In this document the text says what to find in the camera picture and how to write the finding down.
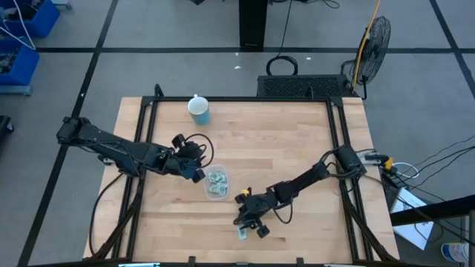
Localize blue storage bin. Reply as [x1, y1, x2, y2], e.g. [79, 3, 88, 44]
[0, 39, 40, 87]
[0, 0, 61, 39]

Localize white looped cable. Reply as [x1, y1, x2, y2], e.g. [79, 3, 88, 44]
[391, 161, 420, 179]

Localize clear plastic container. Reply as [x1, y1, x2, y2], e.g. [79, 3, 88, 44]
[203, 164, 231, 202]

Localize grey dolly platform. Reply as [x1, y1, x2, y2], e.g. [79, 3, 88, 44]
[0, 85, 33, 97]

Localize white cardboard box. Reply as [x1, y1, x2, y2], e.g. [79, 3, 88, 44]
[390, 187, 435, 251]

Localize blue mug white inside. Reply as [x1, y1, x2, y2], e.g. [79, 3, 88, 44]
[186, 93, 211, 126]

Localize black hanging arm cable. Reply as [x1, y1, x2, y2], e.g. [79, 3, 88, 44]
[88, 172, 125, 257]

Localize black coiled floor cable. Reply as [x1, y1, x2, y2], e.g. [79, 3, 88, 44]
[265, 0, 299, 77]

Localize black equipment piece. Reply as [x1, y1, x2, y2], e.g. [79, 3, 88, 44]
[0, 115, 15, 135]

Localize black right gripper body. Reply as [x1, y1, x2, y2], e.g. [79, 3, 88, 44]
[234, 193, 279, 240]

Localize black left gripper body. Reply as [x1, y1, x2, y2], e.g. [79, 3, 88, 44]
[171, 133, 206, 184]

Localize black floor cables bundle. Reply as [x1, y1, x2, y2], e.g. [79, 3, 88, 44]
[404, 133, 475, 194]

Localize black beam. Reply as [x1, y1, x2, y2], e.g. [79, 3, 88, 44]
[389, 194, 475, 227]

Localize black pillar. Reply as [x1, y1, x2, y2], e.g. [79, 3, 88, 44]
[238, 0, 269, 52]

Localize yellow cable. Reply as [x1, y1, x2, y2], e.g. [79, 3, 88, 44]
[350, 0, 382, 89]

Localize black metal table frame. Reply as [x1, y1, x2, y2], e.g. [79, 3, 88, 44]
[88, 84, 402, 267]

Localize black floor fan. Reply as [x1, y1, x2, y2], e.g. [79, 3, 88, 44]
[340, 16, 392, 100]

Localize white printed can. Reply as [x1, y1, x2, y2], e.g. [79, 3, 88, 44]
[440, 242, 471, 264]

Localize black looped gripper cable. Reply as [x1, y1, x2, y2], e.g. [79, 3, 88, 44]
[184, 133, 215, 168]

